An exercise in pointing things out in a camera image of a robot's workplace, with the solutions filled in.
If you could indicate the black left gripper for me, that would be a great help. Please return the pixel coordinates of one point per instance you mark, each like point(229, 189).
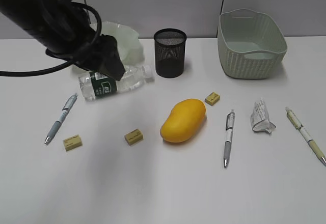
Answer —
point(104, 58)

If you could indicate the yellow mango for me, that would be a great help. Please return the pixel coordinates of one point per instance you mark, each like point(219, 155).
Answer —
point(184, 120)

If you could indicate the waste paper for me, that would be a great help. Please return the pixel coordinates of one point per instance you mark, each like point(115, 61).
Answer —
point(259, 118)

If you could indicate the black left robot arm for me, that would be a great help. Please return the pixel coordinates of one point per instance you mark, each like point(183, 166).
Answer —
point(70, 31)

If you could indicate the pale green wavy glass plate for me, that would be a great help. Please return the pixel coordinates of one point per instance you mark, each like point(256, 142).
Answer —
point(130, 49)

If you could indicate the clear water bottle green label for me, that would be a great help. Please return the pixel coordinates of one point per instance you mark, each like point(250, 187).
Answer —
point(95, 85)

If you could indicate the black mesh pen holder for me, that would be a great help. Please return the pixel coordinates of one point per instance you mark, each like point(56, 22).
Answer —
point(169, 45)

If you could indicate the yellow eraser middle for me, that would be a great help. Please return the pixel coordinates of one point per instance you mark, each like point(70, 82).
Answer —
point(133, 137)

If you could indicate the yellow eraser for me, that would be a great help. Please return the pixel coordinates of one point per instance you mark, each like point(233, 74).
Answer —
point(72, 142)
point(133, 137)
point(212, 98)

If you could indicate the yellow eraser left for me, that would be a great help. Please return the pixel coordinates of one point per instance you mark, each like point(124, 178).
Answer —
point(72, 142)

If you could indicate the yellow eraser right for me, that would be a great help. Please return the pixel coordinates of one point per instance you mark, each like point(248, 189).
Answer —
point(212, 98)

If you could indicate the grey grip ballpoint pen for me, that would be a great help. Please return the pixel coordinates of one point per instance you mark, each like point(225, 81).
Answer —
point(229, 134)

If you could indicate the pale green woven basket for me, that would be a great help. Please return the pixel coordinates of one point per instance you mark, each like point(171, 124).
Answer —
point(250, 44)

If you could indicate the beige grip ballpoint pen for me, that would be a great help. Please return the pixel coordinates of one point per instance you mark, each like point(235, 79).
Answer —
point(307, 137)

